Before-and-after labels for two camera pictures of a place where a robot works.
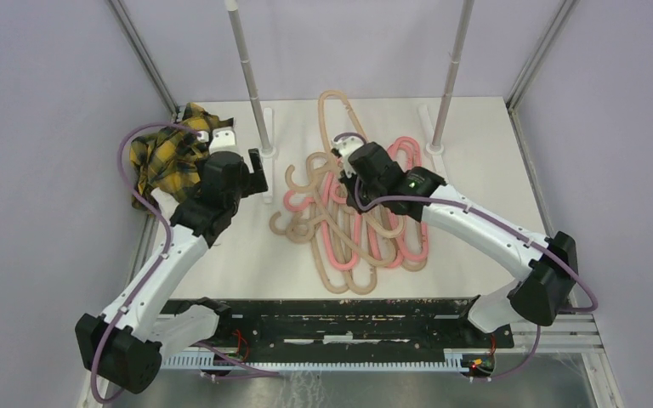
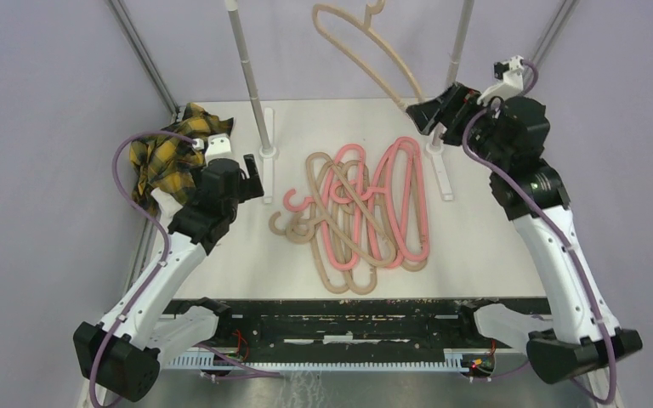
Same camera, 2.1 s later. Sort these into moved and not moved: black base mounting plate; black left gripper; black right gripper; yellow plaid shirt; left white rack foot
Moved: black right gripper
Not moved: black left gripper; black base mounting plate; left white rack foot; yellow plaid shirt
